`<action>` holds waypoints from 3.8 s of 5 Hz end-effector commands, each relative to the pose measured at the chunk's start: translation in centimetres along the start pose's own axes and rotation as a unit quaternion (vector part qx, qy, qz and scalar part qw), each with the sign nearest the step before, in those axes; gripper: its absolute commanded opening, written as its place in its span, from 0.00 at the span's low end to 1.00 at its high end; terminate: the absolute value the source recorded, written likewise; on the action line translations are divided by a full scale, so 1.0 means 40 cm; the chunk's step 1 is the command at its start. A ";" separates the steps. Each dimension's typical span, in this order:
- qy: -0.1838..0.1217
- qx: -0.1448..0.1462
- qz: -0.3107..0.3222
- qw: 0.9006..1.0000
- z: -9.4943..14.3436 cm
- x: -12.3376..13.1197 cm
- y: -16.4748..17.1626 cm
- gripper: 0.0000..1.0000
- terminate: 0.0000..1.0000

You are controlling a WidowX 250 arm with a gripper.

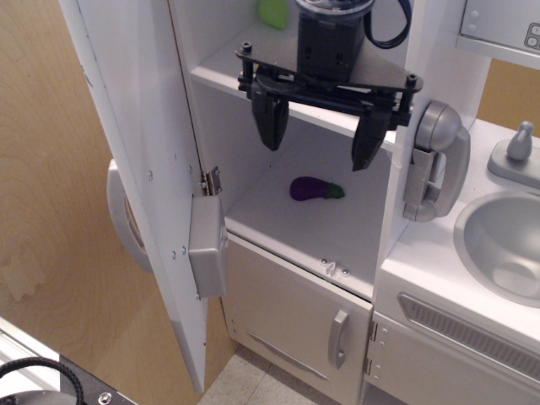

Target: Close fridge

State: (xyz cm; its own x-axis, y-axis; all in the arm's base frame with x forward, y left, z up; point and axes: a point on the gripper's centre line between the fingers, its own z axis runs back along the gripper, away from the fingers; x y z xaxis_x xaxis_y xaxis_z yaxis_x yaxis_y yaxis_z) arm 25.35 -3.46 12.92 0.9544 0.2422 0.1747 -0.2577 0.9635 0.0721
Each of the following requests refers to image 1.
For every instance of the green toy pear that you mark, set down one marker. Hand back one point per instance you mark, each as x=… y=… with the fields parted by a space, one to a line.
x=274 y=13

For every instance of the grey fridge door handle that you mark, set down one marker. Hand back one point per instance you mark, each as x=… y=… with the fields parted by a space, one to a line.
x=123 y=219

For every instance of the grey toy telephone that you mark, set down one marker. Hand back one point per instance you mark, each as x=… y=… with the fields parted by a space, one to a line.
x=439 y=164

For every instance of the black metal base plate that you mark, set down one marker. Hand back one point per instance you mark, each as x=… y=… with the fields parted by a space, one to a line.
x=77 y=386

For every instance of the purple toy eggplant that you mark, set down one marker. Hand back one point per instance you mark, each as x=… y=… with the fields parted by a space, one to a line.
x=305 y=188

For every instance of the white fridge door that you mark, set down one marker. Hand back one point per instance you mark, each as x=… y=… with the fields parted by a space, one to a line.
x=128 y=53

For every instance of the silver fridge door hinge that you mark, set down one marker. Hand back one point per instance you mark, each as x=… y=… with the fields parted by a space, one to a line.
x=210 y=182

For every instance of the grey toy faucet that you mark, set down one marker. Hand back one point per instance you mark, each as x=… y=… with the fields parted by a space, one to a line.
x=517 y=159

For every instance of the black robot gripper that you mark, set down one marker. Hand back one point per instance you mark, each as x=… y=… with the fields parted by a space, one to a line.
x=331 y=63

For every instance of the grey ice dispenser box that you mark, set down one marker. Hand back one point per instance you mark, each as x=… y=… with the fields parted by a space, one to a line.
x=208 y=247

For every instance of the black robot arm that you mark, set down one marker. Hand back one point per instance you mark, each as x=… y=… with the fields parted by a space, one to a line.
x=331 y=64

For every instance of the aluminium frame rail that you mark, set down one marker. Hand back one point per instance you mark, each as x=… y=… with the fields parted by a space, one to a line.
x=17 y=344

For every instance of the white toy microwave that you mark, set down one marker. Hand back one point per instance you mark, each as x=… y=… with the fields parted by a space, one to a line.
x=503 y=30

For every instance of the grey freezer door handle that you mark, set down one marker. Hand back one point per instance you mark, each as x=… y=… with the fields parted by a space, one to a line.
x=336 y=352

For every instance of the grey toy sink bowl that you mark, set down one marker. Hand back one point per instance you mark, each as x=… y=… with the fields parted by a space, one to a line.
x=497 y=240

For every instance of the white toy kitchen cabinet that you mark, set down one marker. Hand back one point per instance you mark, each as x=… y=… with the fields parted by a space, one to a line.
x=344 y=241

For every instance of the grey oven vent panel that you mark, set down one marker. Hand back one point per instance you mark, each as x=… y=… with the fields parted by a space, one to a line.
x=485 y=343

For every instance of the white freezer door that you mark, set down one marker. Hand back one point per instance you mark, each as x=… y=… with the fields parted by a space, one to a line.
x=284 y=314

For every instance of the white oven door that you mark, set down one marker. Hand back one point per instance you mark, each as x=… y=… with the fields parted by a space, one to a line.
x=416 y=368

